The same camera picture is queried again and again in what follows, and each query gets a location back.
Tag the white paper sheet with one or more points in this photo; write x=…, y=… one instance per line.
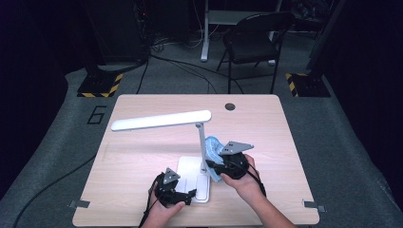
x=158, y=121

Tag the black folding chair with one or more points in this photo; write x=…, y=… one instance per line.
x=250, y=47

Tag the person's left hand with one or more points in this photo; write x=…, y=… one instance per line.
x=161, y=215

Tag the blue fluffy cloth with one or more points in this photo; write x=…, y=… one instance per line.
x=211, y=148

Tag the striped black stand base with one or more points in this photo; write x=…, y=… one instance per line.
x=99, y=85
x=310, y=85

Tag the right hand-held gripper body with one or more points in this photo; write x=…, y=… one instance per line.
x=236, y=164

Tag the dark equipment cabinet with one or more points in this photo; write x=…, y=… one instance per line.
x=117, y=31

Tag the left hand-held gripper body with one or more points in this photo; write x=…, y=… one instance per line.
x=169, y=194

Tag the white-legged desk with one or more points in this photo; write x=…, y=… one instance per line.
x=205, y=38

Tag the person's right hand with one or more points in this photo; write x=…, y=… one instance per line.
x=248, y=188

